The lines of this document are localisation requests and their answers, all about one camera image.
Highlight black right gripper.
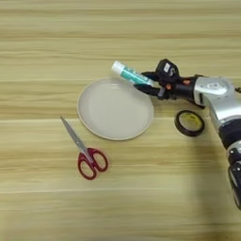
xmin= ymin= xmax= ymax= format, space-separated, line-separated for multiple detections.
xmin=134 ymin=71 xmax=198 ymax=102

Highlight black tape roll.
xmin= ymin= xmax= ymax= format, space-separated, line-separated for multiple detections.
xmin=174 ymin=109 xmax=206 ymax=137

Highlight white green glue stick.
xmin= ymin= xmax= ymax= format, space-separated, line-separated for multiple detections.
xmin=110 ymin=60 xmax=155 ymax=88

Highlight small black box white label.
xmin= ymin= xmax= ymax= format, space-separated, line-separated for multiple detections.
xmin=155 ymin=58 xmax=182 ymax=83

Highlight beige round plate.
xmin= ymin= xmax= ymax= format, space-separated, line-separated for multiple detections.
xmin=76 ymin=77 xmax=155 ymax=141

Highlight red handled scissors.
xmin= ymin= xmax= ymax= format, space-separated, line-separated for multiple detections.
xmin=59 ymin=116 xmax=109 ymax=181

